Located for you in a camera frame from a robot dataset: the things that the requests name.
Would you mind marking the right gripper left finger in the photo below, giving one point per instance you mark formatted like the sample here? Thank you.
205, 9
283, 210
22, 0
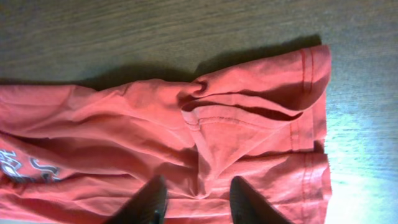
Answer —
147, 206

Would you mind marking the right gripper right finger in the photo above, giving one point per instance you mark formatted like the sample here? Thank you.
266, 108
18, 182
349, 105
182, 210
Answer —
249, 207

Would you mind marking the red soccer t-shirt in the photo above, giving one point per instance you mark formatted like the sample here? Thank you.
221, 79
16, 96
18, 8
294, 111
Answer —
71, 154

